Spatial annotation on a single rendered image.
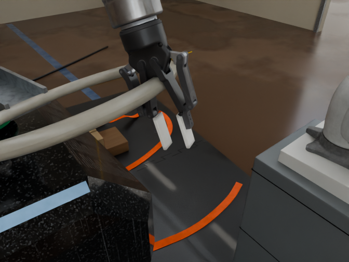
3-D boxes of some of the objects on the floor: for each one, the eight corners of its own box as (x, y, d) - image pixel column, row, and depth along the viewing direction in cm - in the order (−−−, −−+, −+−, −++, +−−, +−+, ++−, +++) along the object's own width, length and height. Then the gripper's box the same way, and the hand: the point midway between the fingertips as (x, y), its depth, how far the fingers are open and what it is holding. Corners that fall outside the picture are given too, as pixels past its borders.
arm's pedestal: (274, 223, 176) (310, 108, 129) (360, 289, 144) (449, 170, 97) (215, 274, 150) (233, 154, 104) (303, 368, 119) (387, 258, 72)
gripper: (193, 5, 48) (226, 132, 56) (111, 32, 56) (151, 140, 65) (175, 11, 42) (215, 153, 50) (86, 40, 50) (134, 157, 59)
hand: (174, 131), depth 56 cm, fingers closed on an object, 4 cm apart
